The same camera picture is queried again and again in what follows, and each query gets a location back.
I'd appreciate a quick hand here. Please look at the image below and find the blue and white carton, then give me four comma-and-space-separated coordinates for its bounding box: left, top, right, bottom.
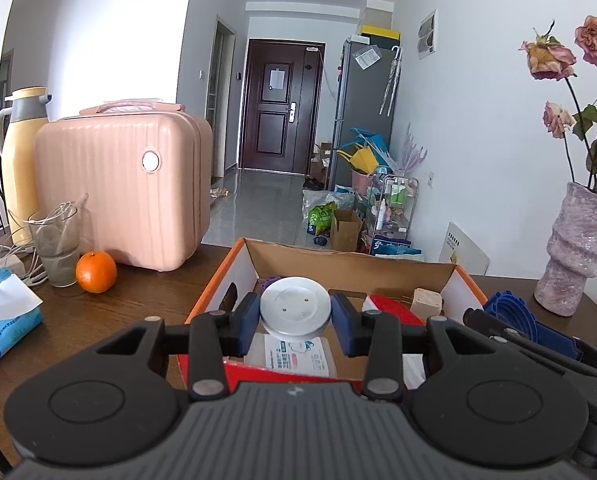
368, 232, 424, 261

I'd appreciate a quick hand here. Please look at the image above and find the clear folded umbrella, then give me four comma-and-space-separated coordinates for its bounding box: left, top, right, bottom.
378, 45, 403, 117

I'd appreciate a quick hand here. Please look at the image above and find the small wooden block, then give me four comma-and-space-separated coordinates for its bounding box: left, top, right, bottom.
411, 287, 444, 324

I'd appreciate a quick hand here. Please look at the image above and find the metal storage cart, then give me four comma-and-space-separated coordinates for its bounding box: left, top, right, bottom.
365, 175, 420, 256

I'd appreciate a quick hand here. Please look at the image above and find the clear plastic document sleeve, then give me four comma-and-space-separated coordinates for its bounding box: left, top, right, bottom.
354, 46, 382, 71

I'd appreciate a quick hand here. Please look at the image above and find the red cardboard box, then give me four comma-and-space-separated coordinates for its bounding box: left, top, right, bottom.
177, 237, 489, 396

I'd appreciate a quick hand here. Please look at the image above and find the pink hard-shell suitcase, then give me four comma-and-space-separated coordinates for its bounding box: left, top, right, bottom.
34, 100, 214, 273

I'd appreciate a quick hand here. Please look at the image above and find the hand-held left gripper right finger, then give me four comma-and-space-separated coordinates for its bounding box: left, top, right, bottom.
331, 292, 509, 401

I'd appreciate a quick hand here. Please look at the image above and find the dark brown entrance door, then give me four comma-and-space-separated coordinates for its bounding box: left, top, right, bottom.
238, 38, 326, 177

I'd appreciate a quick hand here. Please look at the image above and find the yellow and black box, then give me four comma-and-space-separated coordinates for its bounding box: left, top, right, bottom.
361, 24, 401, 46

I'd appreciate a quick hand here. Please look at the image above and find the beige box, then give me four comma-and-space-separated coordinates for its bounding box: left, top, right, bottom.
365, 7, 395, 27

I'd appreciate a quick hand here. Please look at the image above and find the white leaning board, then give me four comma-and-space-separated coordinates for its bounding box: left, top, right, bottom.
441, 221, 491, 277

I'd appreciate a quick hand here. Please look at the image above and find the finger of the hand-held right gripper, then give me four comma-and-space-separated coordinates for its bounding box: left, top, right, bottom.
462, 307, 597, 387

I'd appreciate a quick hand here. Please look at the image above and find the open cardboard box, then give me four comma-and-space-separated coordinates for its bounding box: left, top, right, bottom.
329, 209, 364, 252

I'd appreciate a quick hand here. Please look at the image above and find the yellow thermos jug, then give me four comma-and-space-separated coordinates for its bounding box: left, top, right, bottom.
0, 86, 54, 248

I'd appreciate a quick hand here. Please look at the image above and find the purple round lid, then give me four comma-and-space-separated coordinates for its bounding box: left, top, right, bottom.
256, 276, 285, 297

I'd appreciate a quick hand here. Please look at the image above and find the grey refrigerator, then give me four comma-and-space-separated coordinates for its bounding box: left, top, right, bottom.
327, 36, 403, 193

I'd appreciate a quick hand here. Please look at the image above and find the yellow plastic item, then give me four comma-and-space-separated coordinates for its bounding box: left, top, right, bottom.
337, 144, 379, 173

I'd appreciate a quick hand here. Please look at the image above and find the blue tissue pack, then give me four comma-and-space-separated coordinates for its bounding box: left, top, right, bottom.
0, 267, 45, 376

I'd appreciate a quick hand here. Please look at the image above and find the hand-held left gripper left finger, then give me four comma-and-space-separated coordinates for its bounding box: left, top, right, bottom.
86, 291, 260, 401

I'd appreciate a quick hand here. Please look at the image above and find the lilac coral decoration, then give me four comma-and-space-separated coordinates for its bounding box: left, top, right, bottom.
401, 122, 428, 176

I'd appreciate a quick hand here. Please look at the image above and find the orange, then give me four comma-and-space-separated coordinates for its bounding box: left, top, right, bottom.
75, 251, 118, 294

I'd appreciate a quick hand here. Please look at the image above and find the lilac ceramic vase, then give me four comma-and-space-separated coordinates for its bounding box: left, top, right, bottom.
534, 181, 597, 317

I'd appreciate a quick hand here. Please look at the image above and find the closed cardboard box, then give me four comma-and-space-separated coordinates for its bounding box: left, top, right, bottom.
311, 142, 334, 181

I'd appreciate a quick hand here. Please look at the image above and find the green printed bag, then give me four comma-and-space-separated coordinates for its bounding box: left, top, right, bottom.
305, 202, 340, 236

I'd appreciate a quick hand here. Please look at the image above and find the white charging cable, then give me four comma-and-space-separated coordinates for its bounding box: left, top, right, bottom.
0, 192, 90, 286

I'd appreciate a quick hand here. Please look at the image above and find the dried pink rose bouquet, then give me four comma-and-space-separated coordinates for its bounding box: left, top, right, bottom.
518, 2, 597, 196

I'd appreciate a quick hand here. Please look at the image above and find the blue ribbed lid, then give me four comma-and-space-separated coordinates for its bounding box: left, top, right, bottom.
482, 290, 584, 361

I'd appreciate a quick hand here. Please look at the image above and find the white round cap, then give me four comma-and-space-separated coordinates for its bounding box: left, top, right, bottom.
259, 276, 333, 339

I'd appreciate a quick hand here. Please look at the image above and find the pink bucket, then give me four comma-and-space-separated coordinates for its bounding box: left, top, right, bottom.
351, 167, 376, 196

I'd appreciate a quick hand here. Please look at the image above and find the white power adapter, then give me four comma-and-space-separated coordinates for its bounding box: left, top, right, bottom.
0, 252, 29, 276

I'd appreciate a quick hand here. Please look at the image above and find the blue folded rack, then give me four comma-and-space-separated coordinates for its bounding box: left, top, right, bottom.
349, 127, 394, 161

